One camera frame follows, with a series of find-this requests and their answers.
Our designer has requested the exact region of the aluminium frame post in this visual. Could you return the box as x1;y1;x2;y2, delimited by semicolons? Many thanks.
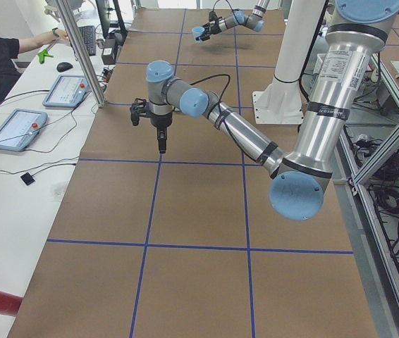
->
55;0;105;108

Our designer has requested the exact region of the teach pendant tablet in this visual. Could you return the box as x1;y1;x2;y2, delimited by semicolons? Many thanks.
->
42;75;90;108
0;108;48;152

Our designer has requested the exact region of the green plastic grabber tool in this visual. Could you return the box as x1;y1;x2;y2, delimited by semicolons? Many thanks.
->
37;37;61;64

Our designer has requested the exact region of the small black square device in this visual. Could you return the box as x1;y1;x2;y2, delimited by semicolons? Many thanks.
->
20;173;35;186

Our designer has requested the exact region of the white camera stand pillar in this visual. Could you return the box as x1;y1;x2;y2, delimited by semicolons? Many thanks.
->
253;1;327;125

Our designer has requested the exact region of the light blue plastic cup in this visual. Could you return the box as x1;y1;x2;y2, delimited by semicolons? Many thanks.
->
191;26;205;43

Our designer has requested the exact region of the black computer mouse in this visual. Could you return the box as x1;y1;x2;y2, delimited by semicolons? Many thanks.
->
56;62;73;73

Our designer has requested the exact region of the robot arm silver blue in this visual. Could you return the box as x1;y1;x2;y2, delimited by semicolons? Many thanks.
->
197;0;270;41
146;1;399;220

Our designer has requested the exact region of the near teach pendant tablet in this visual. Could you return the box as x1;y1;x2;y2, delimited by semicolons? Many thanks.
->
0;108;48;152

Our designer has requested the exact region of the black power adapter box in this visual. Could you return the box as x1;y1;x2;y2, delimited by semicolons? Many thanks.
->
101;39;118;65

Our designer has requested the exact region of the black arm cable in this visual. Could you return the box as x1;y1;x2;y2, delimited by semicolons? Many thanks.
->
187;73;278;166

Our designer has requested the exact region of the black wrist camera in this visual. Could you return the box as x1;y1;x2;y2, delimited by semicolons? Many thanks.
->
130;98;152;126

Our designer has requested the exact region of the far teach pendant tablet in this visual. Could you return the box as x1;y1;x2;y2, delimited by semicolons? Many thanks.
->
42;75;90;108

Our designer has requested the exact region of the black keyboard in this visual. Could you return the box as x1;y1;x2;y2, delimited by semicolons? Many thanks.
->
78;25;96;56

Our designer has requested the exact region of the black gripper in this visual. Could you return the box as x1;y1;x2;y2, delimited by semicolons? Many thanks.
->
203;20;220;37
150;113;173;154

